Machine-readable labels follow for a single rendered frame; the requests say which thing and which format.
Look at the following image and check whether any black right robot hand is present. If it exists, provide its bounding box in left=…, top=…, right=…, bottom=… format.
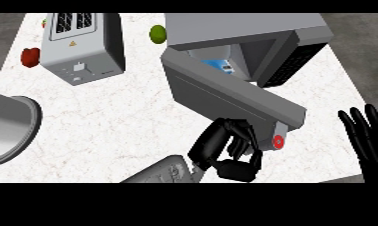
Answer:
left=336, top=103, right=378, bottom=184

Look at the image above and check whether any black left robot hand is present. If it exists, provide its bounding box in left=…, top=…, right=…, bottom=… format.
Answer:
left=186, top=117, right=264, bottom=183

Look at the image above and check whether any grey microwave door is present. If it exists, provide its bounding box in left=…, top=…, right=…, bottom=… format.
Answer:
left=159, top=48, right=308, bottom=151

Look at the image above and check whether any blue milk carton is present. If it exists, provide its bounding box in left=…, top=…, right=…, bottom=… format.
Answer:
left=200, top=58, right=236, bottom=75

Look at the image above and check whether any grey microwave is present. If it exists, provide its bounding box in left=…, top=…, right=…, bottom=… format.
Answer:
left=163, top=13, right=335, bottom=89

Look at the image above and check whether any green lime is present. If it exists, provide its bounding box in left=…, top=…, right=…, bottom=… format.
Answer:
left=149, top=24, right=168, bottom=45

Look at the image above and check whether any grey toaster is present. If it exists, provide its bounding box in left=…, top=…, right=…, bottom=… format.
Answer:
left=39, top=13, right=126, bottom=87

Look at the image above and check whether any grey metal pot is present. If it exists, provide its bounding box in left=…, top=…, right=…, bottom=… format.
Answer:
left=0, top=95, right=44, bottom=165

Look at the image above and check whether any red apple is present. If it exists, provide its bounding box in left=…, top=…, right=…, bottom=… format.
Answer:
left=19, top=47, right=42, bottom=69

